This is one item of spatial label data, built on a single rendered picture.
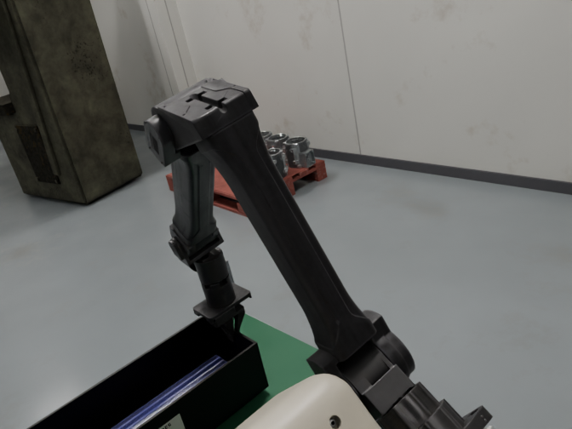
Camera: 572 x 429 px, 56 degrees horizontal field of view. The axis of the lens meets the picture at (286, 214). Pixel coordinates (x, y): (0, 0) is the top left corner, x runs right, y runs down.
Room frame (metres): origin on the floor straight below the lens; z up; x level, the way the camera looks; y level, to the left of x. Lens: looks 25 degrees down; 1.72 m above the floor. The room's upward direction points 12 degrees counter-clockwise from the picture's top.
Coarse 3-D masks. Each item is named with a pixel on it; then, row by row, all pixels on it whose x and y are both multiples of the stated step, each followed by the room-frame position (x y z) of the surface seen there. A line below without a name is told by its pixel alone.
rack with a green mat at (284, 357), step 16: (256, 320) 1.10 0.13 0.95; (256, 336) 1.04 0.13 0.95; (272, 336) 1.02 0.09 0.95; (288, 336) 1.01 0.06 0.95; (272, 352) 0.97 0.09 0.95; (288, 352) 0.95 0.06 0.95; (304, 352) 0.94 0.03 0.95; (272, 368) 0.92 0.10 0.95; (288, 368) 0.91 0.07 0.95; (304, 368) 0.89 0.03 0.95; (272, 384) 0.87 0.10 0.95; (288, 384) 0.86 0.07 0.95; (256, 400) 0.83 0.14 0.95; (240, 416) 0.80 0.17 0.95
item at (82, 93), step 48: (0, 0) 4.84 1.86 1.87; (48, 0) 5.03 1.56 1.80; (0, 48) 5.10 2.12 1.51; (48, 48) 4.93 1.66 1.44; (96, 48) 5.28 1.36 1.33; (48, 96) 4.84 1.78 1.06; (96, 96) 5.17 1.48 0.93; (48, 144) 4.95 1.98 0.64; (96, 144) 5.06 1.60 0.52; (48, 192) 5.25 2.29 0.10; (96, 192) 4.95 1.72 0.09
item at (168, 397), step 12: (216, 360) 0.90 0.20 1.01; (192, 372) 0.88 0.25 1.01; (204, 372) 0.87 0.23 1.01; (180, 384) 0.85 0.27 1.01; (192, 384) 0.85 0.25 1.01; (168, 396) 0.83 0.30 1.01; (144, 408) 0.81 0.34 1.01; (156, 408) 0.80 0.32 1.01; (132, 420) 0.78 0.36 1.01; (144, 420) 0.78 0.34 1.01
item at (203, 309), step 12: (228, 276) 0.90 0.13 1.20; (204, 288) 0.89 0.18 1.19; (216, 288) 0.88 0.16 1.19; (228, 288) 0.89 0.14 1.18; (240, 288) 0.94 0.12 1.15; (204, 300) 0.92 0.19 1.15; (216, 300) 0.88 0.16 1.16; (228, 300) 0.89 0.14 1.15; (240, 300) 0.90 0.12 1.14; (204, 312) 0.88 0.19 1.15; (216, 312) 0.87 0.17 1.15
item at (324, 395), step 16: (304, 384) 0.37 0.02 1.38; (320, 384) 0.36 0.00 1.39; (336, 384) 0.36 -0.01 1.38; (272, 400) 0.40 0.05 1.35; (288, 400) 0.35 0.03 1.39; (304, 400) 0.35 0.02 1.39; (320, 400) 0.34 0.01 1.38; (336, 400) 0.34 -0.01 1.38; (352, 400) 0.35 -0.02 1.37; (256, 416) 0.36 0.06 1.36; (272, 416) 0.34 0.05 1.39; (288, 416) 0.33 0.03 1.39; (304, 416) 0.33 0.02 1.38; (320, 416) 0.33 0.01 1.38; (336, 416) 0.34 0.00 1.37; (352, 416) 0.34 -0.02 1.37; (368, 416) 0.34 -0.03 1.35
